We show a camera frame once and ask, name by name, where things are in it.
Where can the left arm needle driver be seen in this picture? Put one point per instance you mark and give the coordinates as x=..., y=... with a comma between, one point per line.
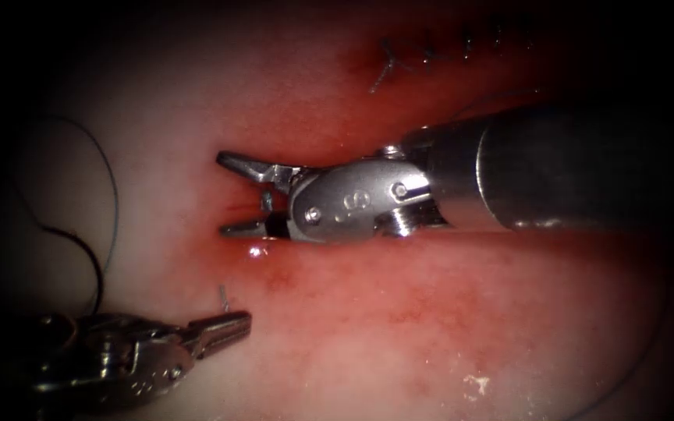
x=120, y=362

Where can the left arm needle driver jaw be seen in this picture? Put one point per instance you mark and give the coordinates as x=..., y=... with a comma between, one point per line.
x=220, y=326
x=220, y=344

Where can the right arm needle driver jaw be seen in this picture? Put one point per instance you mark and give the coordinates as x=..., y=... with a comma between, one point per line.
x=255, y=171
x=258, y=228

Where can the right arm needle driver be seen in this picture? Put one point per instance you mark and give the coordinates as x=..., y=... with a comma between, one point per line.
x=349, y=202

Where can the curved steel needle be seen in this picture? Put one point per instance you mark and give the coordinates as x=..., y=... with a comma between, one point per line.
x=223, y=298

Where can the tissue pad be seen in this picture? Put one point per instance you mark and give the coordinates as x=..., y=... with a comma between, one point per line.
x=372, y=321

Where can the blue stitching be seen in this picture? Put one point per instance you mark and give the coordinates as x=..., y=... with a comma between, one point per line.
x=388, y=61

